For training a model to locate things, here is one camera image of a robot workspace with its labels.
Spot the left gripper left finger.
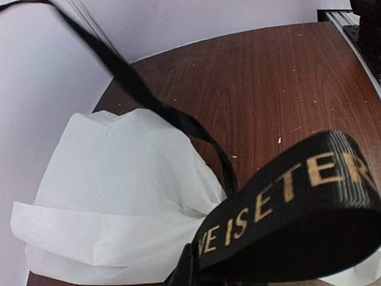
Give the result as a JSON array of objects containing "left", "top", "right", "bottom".
[{"left": 167, "top": 244, "right": 198, "bottom": 286}]

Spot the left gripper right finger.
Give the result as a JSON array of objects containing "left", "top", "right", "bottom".
[{"left": 198, "top": 272, "right": 235, "bottom": 286}]

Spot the translucent white wrapping paper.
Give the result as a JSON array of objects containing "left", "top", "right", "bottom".
[{"left": 11, "top": 109, "right": 380, "bottom": 285}]

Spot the black ribbon strap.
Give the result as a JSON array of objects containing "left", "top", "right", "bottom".
[{"left": 0, "top": 0, "right": 381, "bottom": 282}]

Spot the right aluminium frame post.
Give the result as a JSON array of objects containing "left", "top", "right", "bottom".
[{"left": 66, "top": 0, "right": 124, "bottom": 60}]

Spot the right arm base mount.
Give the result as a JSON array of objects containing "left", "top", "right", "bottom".
[{"left": 342, "top": 0, "right": 381, "bottom": 81}]

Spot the aluminium front rail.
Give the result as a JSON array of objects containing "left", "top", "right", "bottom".
[{"left": 317, "top": 10, "right": 380, "bottom": 98}]

